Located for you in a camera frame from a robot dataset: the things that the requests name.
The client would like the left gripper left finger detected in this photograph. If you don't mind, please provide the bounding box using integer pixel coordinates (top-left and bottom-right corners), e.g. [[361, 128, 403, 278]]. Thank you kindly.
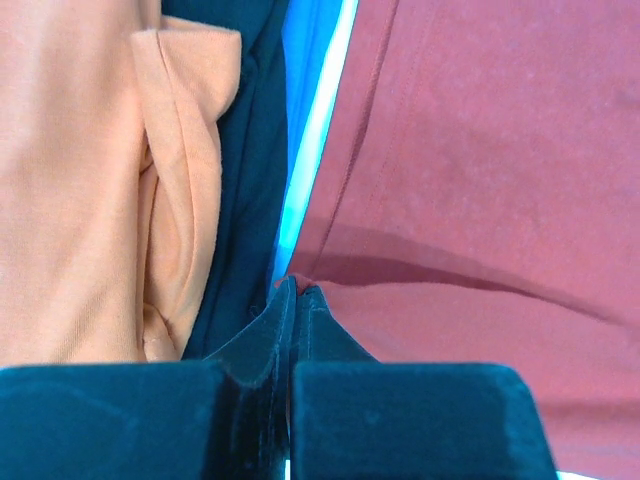
[[1, 279, 297, 479]]

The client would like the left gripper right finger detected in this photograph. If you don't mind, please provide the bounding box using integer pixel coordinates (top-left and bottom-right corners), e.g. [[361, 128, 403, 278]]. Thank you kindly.
[[291, 287, 557, 479]]

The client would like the red t shirt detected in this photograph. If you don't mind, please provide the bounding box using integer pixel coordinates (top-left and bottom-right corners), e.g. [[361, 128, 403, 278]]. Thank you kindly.
[[290, 1, 639, 479]]

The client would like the folded orange t shirt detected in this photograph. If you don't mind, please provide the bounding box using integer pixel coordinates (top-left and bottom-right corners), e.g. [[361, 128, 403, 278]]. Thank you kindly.
[[1, 1, 242, 366]]

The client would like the folded black t shirt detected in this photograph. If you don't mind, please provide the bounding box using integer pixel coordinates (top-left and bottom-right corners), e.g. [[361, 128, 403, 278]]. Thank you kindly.
[[162, 1, 288, 359]]

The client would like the folded teal t shirt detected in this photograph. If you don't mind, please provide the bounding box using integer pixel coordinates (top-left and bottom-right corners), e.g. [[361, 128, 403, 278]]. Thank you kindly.
[[274, 1, 358, 276]]

